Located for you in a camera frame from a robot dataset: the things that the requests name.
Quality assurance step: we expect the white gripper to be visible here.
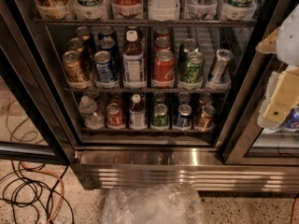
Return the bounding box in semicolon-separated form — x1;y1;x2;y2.
255;27;299;130

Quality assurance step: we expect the brown tea bottle white label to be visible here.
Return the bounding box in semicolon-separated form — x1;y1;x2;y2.
122;30;146;88

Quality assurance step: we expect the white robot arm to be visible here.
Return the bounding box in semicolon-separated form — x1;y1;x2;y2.
255;5;299;129

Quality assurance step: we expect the right glass fridge door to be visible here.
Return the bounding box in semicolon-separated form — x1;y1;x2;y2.
217;0;298;166

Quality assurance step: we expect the glass fridge door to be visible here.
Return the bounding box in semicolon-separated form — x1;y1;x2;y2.
0;2;75;165
217;0;298;166

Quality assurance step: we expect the white green bottle top right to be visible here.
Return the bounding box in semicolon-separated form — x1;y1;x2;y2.
217;0;257;21

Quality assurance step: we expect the white green bottle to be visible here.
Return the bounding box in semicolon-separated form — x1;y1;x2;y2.
74;0;107;20
217;0;257;21

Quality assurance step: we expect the silver bottle top shelf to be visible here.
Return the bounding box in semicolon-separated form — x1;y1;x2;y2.
183;0;217;21

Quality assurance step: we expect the red cola can middle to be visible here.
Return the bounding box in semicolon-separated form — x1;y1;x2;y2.
154;37;171;52

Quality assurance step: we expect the red cola can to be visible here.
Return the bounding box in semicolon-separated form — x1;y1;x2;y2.
154;37;171;52
152;49;175;82
153;27;170;39

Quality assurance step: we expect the white bottle top shelf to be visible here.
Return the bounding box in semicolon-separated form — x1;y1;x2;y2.
149;0;180;21

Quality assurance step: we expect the brown tea bottle behind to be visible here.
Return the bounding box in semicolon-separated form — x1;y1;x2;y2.
125;26;145;48

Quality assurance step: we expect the small tea bottle bottom shelf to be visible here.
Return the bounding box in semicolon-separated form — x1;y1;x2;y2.
129;93;147;130

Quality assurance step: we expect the red bottle top shelf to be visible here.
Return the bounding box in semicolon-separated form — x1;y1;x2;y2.
112;0;143;20

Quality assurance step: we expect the red can bottom shelf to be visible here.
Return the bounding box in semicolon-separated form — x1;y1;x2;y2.
107;103;124;126

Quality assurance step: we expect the blue can middle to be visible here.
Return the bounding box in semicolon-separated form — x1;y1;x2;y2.
98;37;119;60

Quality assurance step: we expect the clear water bottle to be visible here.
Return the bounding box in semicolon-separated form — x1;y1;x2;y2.
79;95;104;130

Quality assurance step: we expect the white green bottle top left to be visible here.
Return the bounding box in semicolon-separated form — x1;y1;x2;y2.
74;0;107;20

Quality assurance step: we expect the gold can middle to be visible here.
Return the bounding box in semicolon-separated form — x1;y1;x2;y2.
67;37;93;72

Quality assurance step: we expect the gold can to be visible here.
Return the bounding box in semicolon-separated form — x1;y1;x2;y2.
196;105;216;129
67;37;93;72
75;26;95;51
62;50;90;83

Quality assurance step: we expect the left glass fridge door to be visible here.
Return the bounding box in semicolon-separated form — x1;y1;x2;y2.
0;2;75;165

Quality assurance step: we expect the blue can behind right door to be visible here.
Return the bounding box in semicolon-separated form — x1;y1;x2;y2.
283;105;299;130

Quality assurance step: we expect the silver slim can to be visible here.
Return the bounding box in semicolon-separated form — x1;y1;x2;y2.
207;49;233;84

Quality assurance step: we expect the green can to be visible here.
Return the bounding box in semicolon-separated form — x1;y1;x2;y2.
152;104;168;127
179;51;205;84
178;38;199;73

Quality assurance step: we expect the gold can bottom front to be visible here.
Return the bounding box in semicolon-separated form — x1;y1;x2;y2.
196;105;216;129

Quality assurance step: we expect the green can back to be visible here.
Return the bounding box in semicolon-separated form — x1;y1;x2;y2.
178;38;199;73

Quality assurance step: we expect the blue can bottom front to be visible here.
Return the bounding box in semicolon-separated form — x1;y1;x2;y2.
174;104;192;128

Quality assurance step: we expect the red cola can front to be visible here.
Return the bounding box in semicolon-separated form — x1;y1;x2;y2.
152;49;175;82

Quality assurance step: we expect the red cola can back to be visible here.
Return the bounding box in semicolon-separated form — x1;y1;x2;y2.
153;27;170;39

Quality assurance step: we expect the green can bottom front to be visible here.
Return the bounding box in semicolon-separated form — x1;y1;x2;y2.
152;104;168;127

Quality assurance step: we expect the blue can back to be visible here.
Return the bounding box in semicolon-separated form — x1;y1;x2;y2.
98;26;118;42

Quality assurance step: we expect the clear plastic bag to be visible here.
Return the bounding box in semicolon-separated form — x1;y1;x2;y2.
102;184;205;224

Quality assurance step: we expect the gold can back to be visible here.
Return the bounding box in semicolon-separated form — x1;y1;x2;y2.
75;26;95;51

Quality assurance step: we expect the middle wire shelf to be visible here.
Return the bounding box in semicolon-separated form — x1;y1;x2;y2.
64;88;229;93

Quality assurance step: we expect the wire shelf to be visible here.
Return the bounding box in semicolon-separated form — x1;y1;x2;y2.
64;88;229;93
33;18;255;27

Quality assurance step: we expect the top wire shelf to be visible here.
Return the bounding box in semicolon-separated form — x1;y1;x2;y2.
33;18;255;27

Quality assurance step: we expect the orange cable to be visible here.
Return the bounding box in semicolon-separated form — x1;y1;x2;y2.
19;161;65;224

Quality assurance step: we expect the black cable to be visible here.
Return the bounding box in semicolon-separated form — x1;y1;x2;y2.
0;159;76;224

